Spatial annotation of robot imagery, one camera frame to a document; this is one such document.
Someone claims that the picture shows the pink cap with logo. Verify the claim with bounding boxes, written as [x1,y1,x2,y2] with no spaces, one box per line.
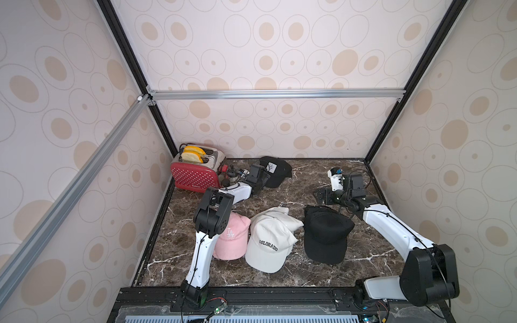
[214,212,250,261]

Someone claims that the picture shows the left aluminium frame bar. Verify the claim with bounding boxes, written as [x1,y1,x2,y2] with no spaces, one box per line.
[1,94,152,306]

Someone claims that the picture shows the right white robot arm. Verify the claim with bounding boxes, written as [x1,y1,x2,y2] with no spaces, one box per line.
[304,168,460,309]

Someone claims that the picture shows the black cap white patch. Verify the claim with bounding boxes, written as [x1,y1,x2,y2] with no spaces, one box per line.
[259,156,292,188]

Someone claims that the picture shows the beige Colorado cap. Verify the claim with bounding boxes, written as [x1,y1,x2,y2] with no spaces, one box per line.
[245,215,298,273]

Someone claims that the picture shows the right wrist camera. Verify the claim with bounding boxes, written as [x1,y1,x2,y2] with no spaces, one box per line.
[327,167,343,192]

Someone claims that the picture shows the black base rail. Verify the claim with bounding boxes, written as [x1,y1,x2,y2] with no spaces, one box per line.
[108,287,455,322]

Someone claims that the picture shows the yellow toast slices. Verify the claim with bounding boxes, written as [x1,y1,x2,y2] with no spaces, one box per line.
[180,145,208,164]

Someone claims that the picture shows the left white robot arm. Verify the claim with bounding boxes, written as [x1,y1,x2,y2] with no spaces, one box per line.
[180,164,270,308]

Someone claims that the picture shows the red polka dot toaster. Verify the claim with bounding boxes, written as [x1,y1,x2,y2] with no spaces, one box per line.
[170,143,226,192]

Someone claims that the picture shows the horizontal aluminium frame bar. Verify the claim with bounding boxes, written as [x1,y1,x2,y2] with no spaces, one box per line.
[150,88,406,100]

